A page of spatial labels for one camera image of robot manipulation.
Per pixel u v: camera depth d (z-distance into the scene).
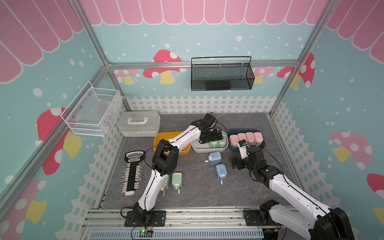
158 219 0.74
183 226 0.73
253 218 0.74
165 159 0.58
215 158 0.88
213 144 0.95
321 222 0.41
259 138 0.97
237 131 1.03
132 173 0.88
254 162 0.62
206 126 0.78
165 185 0.79
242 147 0.73
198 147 0.95
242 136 0.97
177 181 0.80
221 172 0.83
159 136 1.00
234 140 0.96
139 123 0.98
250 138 0.97
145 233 0.73
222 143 0.95
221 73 0.93
